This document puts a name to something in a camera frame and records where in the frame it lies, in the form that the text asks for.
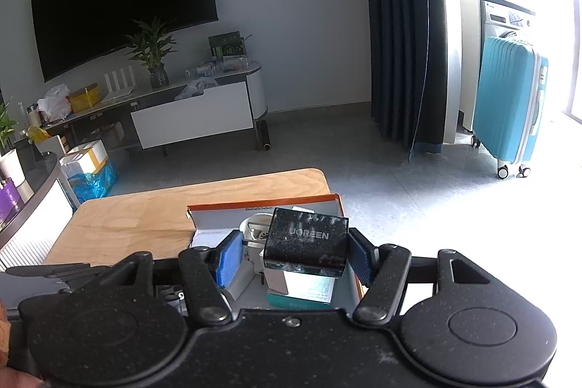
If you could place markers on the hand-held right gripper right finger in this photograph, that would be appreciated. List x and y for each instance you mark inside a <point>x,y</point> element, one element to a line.
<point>361,256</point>

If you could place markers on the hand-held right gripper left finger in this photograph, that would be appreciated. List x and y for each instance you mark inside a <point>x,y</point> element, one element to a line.
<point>231,256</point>

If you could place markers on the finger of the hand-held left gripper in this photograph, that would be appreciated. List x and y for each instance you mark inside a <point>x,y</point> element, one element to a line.
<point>54,270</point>

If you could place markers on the white plug-in heater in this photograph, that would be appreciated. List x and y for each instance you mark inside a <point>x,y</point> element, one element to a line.
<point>254,226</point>

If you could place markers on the orange cardboard box white inside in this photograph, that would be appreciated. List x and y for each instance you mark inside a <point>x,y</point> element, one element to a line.
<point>213,220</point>

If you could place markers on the black charger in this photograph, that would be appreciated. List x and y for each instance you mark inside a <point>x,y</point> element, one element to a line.
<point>304,242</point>

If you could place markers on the teal cardboard box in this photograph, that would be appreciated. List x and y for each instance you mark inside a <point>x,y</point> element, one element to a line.
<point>300,301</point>

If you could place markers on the curved white ribbed counter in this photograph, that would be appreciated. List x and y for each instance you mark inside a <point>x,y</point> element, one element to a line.
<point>41,224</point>

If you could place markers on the purple tray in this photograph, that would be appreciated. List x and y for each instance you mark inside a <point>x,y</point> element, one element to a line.
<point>9,201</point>

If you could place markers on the blue plastic bag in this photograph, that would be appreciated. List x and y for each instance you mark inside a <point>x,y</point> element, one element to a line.
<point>97,185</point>

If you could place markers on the white paper cup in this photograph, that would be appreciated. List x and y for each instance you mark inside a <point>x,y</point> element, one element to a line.
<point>11,167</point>

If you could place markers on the black cylinder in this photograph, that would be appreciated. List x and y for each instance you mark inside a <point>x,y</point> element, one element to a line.
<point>264,135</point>

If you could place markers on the yellow plastic bag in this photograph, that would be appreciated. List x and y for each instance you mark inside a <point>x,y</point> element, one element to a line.
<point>38,133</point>

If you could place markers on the white and grey television stand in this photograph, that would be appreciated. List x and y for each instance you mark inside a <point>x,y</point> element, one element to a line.
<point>191,120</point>

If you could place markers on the green plant metal vase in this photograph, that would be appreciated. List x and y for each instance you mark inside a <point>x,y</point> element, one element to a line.
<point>5,126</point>

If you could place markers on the glass jar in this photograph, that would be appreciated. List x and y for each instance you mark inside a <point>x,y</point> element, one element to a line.
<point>32,115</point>

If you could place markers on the white plastic bag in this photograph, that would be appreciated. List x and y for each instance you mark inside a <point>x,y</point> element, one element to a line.
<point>53,104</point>

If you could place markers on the crumpled pale plastic bag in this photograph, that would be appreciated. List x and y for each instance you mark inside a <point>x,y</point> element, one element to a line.
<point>195,90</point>

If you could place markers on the yellow box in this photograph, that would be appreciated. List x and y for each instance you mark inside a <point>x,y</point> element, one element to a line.
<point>84,98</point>

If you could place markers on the white router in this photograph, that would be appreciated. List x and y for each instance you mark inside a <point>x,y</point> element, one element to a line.
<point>119,90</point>

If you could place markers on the turquoise suitcase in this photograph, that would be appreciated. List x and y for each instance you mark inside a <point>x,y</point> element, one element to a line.
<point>507,106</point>

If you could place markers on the dark green picture box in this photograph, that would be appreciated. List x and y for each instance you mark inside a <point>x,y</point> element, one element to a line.
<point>227,45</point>

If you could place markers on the bamboo plant glass vase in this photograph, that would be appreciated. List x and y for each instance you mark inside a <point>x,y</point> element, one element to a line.
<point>152,47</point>

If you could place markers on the dark blue curtain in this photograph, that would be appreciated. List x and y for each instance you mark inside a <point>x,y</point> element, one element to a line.
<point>404,29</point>

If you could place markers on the white washing machine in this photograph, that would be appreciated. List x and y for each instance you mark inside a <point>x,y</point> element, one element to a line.
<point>504,15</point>

